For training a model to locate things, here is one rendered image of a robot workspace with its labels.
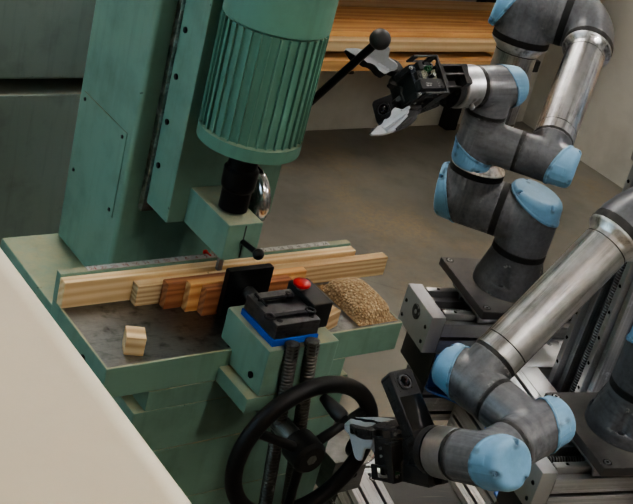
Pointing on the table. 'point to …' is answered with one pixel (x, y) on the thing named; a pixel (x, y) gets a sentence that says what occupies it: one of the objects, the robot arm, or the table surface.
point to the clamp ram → (236, 294)
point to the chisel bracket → (221, 224)
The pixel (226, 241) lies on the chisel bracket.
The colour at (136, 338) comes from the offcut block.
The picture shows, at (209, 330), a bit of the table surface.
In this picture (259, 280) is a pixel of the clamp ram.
